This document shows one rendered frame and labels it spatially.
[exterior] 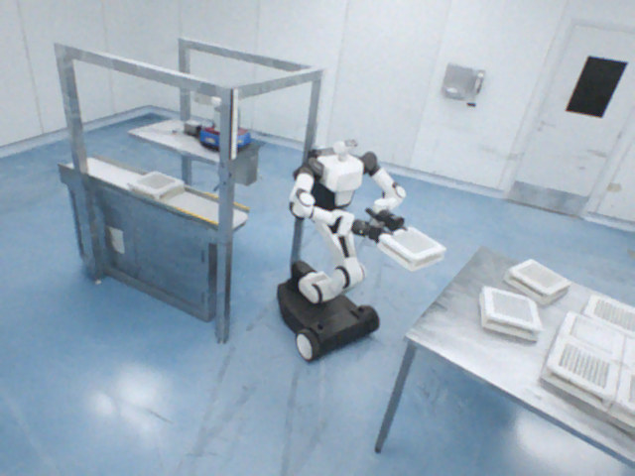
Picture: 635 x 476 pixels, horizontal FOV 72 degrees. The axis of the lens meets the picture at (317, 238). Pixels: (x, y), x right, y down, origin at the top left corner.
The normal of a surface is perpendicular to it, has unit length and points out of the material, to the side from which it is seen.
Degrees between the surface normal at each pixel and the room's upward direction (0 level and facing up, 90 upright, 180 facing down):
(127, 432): 0
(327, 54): 90
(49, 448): 0
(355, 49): 90
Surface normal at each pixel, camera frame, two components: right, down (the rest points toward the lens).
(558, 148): -0.33, 0.44
